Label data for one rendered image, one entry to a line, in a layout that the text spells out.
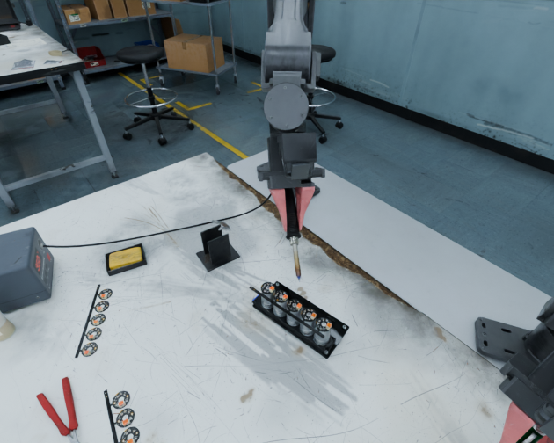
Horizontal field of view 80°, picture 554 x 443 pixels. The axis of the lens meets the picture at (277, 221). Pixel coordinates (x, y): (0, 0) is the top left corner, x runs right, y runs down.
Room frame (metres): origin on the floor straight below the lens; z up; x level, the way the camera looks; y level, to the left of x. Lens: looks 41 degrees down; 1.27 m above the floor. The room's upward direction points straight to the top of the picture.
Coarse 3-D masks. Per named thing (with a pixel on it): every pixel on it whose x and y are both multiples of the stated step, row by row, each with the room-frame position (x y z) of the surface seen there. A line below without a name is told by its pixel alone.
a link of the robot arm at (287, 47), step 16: (272, 0) 0.74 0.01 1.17; (288, 0) 0.65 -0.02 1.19; (304, 0) 0.69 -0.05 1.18; (272, 16) 0.74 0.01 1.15; (288, 16) 0.60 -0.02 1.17; (272, 32) 0.55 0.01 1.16; (288, 32) 0.55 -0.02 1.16; (304, 32) 0.55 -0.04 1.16; (272, 48) 0.51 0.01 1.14; (288, 48) 0.51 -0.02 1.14; (304, 48) 0.51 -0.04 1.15; (272, 64) 0.50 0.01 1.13; (288, 64) 0.50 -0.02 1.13; (304, 64) 0.50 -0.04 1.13
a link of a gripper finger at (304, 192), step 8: (272, 176) 0.42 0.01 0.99; (280, 176) 0.42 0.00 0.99; (272, 184) 0.41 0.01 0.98; (280, 184) 0.41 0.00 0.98; (288, 184) 0.41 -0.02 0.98; (296, 184) 0.41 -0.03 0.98; (304, 184) 0.42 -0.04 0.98; (312, 184) 0.42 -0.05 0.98; (296, 192) 0.45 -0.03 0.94; (304, 192) 0.41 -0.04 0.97; (312, 192) 0.41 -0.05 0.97; (296, 200) 0.44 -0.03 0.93; (304, 200) 0.41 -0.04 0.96; (296, 208) 0.44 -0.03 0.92; (304, 208) 0.41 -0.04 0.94
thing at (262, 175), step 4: (272, 136) 0.47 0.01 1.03; (276, 136) 0.46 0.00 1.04; (316, 168) 0.45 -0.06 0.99; (320, 168) 0.45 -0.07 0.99; (260, 172) 0.42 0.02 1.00; (264, 172) 0.42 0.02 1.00; (268, 172) 0.42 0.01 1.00; (272, 172) 0.42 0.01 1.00; (276, 172) 0.42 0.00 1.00; (280, 172) 0.42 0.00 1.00; (284, 172) 0.42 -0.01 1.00; (312, 172) 0.43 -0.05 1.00; (316, 172) 0.43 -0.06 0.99; (320, 172) 0.43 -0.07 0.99; (324, 172) 0.43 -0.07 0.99; (260, 176) 0.42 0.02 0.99; (264, 176) 0.42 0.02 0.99; (268, 176) 0.42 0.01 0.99; (312, 176) 0.43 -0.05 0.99; (316, 176) 0.43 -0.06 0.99; (320, 176) 0.43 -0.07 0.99; (324, 176) 0.43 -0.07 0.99; (260, 180) 0.41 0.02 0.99
